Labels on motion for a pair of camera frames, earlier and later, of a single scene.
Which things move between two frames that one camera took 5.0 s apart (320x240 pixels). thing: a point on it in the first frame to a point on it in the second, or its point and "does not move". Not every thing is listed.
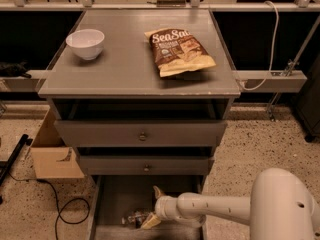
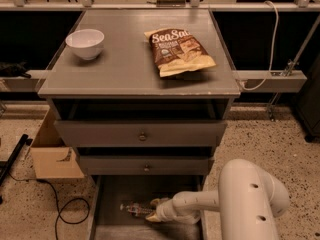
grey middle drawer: (143, 165) does not move
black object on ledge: (14, 69) does not move
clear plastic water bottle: (136, 218) to (137, 209)
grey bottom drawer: (114, 196) does not move
